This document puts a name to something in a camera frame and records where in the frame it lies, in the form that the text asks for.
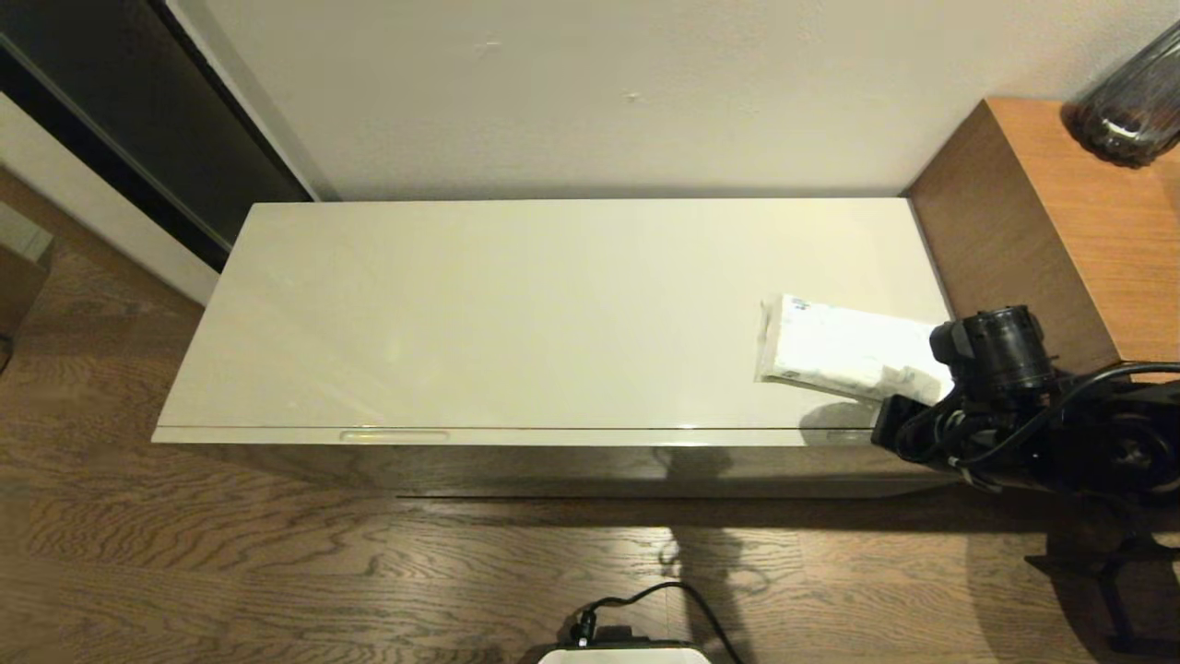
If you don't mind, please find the brown wooden side cabinet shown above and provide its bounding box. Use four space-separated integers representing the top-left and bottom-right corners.
906 97 1180 381

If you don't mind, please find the glossy white low cabinet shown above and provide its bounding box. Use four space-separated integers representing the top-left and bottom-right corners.
152 198 955 499

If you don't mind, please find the dark door panel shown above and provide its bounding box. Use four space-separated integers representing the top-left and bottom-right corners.
0 0 316 274

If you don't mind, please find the white door frame strip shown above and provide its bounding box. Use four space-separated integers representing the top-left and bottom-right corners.
0 92 222 307

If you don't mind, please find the black base power cable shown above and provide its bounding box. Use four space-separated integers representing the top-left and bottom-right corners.
570 581 744 664

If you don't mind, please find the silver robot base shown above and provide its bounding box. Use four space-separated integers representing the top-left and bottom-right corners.
537 641 713 664

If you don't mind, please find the dark glass vase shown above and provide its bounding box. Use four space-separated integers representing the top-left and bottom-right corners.
1060 23 1180 170

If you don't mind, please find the white tissue pack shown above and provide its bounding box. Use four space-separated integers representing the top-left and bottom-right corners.
754 293 956 407

